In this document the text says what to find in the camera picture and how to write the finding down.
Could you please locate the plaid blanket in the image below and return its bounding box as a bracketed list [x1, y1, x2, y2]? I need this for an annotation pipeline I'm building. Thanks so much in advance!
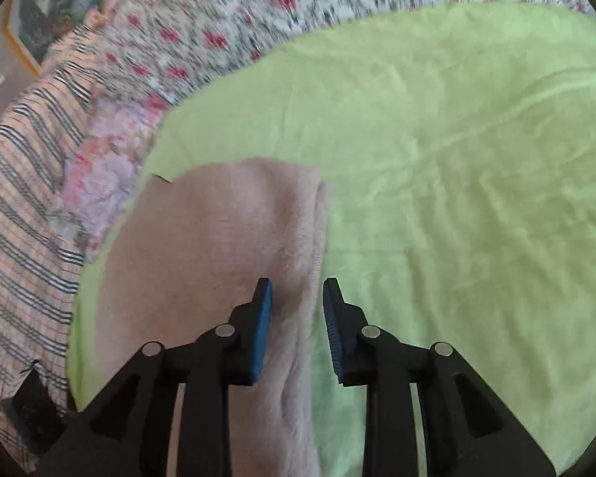
[0, 25, 110, 473]

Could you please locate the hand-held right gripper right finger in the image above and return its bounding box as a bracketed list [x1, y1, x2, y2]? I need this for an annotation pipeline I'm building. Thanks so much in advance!
[323, 277, 557, 477]

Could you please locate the pastel floral cloth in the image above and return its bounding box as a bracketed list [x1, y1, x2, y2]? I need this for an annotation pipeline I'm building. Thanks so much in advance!
[60, 94, 172, 264]

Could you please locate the green bed sheet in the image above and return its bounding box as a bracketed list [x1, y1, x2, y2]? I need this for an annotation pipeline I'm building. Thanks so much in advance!
[67, 2, 596, 463]

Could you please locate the red floral quilt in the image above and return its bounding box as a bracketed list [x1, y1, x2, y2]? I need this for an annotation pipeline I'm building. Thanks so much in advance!
[99, 0, 596, 105]

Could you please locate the framed landscape painting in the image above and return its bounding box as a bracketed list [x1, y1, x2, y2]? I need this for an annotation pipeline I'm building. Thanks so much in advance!
[2, 0, 145, 78]

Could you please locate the beige knitted sweater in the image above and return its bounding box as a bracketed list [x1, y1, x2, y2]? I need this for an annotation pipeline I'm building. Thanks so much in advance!
[92, 157, 333, 477]

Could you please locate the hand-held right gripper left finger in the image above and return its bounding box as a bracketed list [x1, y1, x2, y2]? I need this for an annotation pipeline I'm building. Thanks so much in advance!
[32, 278, 274, 477]

